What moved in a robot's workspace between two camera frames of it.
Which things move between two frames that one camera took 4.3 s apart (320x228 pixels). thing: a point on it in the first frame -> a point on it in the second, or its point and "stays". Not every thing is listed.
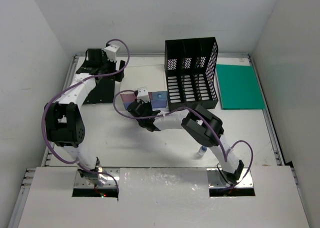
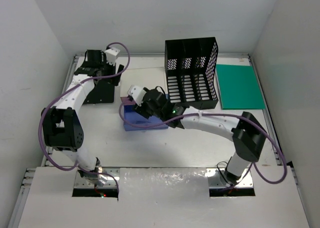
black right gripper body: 148,105 -> 145,109
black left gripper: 112,63 stays
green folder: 238,87 stays
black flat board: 103,91 stays
